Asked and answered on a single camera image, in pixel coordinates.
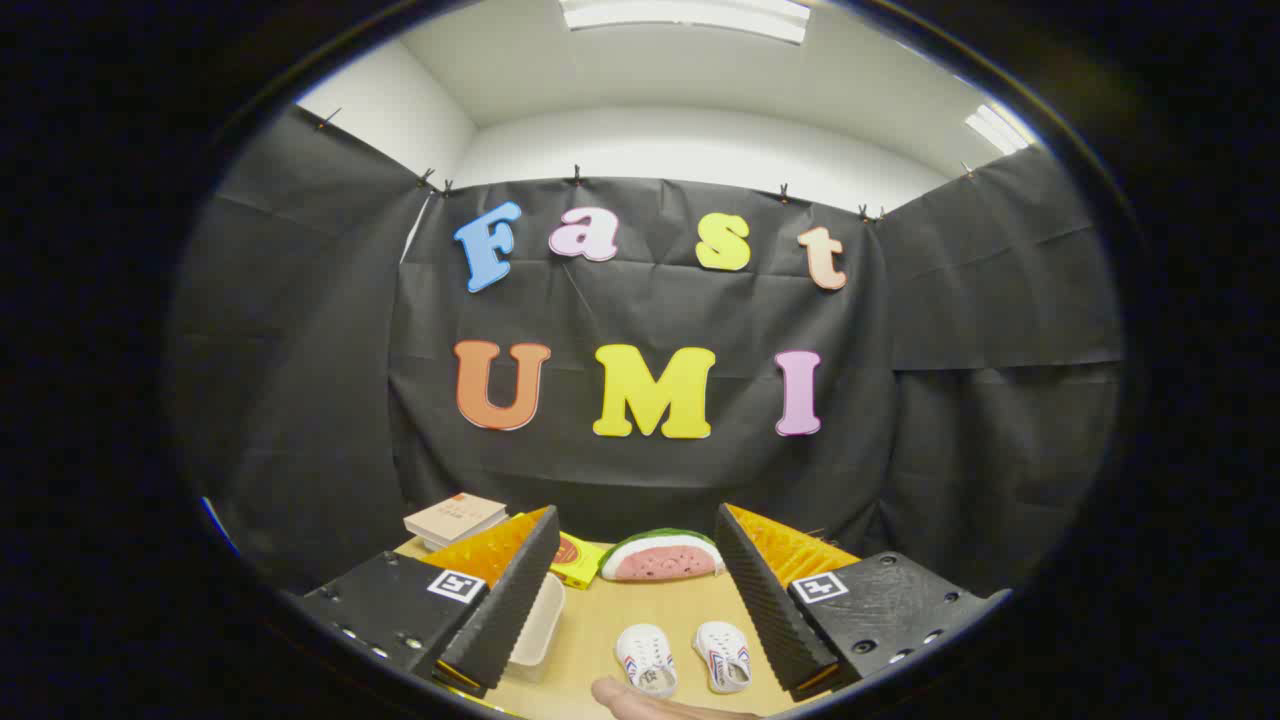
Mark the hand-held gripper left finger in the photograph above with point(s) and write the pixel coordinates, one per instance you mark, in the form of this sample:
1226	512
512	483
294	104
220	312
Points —
505	610

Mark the cream fabric storage box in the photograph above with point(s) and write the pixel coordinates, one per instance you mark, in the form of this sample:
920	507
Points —
538	625

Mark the beige book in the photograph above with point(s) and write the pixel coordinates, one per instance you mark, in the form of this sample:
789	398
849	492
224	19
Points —
455	518

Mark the ceiling light panel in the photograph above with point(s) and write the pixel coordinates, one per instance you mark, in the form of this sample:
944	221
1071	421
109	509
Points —
995	130
690	15

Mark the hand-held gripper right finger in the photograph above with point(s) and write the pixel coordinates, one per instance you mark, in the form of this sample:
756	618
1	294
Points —
765	605

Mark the black backdrop cloth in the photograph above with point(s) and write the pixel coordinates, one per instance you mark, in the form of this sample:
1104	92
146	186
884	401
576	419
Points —
900	450

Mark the watermelon slice plush toy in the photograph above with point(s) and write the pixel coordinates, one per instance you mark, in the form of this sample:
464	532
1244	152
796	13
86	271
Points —
660	562

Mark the yellow book with red circle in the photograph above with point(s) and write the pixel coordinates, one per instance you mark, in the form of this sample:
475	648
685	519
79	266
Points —
578	562

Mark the white canvas shoe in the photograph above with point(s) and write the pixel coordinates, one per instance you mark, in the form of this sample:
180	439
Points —
645	660
722	655

